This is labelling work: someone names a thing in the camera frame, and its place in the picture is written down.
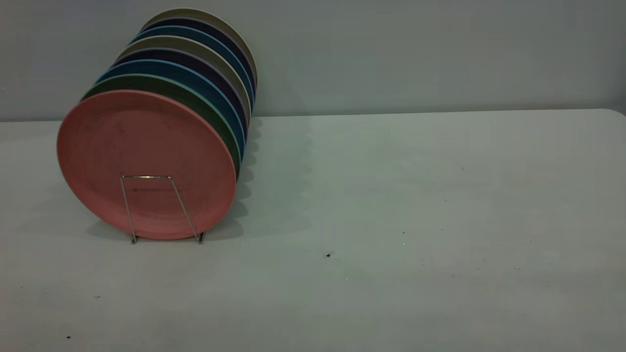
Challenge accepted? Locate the pink round plate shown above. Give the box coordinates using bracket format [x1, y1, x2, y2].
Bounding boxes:
[56, 89, 238, 241]

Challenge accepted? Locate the green round plate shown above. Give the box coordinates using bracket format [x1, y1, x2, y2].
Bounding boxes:
[80, 74, 242, 180]

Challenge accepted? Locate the blue round plate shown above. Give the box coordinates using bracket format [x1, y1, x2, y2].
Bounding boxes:
[130, 25, 255, 114]
[95, 59, 246, 158]

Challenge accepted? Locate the dark purple round plate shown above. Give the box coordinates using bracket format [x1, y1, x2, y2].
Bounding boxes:
[141, 17, 257, 99]
[112, 47, 249, 143]

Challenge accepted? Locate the beige round plate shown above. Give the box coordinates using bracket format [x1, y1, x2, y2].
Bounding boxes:
[116, 35, 252, 126]
[140, 7, 258, 89]

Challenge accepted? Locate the metal wire plate rack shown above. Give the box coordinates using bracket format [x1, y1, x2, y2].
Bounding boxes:
[120, 175, 206, 244]

